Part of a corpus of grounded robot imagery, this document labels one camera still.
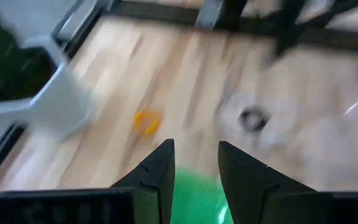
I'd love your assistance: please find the yellow spring keychain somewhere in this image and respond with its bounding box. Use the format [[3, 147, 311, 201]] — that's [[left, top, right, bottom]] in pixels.
[[131, 108, 162, 137]]

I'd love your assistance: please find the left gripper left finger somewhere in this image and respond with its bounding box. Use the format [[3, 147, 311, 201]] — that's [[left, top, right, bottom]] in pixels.
[[0, 138, 176, 224]]

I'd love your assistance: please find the black spring keychain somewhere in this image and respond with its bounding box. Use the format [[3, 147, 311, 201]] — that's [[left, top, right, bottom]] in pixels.
[[239, 106, 270, 133]]

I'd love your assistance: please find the green plastic basket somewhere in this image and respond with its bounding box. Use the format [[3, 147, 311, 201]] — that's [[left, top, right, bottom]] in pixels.
[[170, 166, 234, 224]]

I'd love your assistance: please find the white plastic bin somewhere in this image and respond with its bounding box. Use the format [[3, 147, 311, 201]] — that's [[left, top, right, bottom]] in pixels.
[[0, 34, 94, 138]]

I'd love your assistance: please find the grey metal post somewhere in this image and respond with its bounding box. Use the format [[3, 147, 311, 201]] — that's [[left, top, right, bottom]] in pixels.
[[194, 0, 225, 29]]

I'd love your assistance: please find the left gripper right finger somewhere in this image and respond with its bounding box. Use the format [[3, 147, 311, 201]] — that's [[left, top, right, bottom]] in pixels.
[[218, 141, 358, 224]]

